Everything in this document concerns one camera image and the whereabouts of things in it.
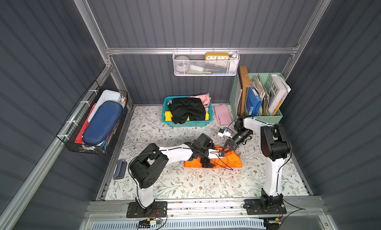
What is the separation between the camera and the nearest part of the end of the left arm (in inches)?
26.7

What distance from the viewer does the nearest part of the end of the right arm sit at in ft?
2.66

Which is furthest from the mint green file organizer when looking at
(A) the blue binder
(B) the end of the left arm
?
(B) the end of the left arm

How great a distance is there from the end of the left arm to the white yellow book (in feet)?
1.83
